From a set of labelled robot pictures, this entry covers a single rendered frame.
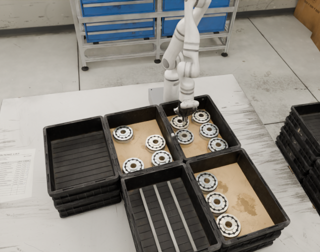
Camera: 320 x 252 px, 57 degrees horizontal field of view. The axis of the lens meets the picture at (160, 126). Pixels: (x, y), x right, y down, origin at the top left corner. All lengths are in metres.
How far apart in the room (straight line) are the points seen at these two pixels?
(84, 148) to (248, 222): 0.85
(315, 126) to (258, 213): 1.15
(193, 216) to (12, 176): 0.95
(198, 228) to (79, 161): 0.65
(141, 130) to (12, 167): 0.71
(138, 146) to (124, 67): 2.01
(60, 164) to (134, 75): 1.98
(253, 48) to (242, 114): 2.13
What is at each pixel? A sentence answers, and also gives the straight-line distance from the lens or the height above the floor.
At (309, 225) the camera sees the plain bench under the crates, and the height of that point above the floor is 0.70.
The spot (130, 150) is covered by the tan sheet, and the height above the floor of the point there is 0.83.
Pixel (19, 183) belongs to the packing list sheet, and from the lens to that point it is 1.69.
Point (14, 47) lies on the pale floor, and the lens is 4.09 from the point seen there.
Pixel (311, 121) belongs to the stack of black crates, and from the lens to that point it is 2.44.
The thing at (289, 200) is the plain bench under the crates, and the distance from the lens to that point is 1.67.
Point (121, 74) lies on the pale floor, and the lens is 3.35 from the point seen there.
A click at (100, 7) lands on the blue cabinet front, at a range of 3.14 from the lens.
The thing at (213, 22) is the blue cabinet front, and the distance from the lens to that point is 3.48.
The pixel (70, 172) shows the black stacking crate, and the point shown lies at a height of 0.83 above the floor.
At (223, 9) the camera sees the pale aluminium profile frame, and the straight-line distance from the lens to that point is 3.40.
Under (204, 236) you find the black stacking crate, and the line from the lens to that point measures 1.31.
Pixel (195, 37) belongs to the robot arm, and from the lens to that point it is 1.35.
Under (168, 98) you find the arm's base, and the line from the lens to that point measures 1.78.
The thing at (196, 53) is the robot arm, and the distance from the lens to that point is 1.36.
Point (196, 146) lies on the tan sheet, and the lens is 1.55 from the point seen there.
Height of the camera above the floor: 2.02
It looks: 47 degrees down
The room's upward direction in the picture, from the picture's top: 2 degrees clockwise
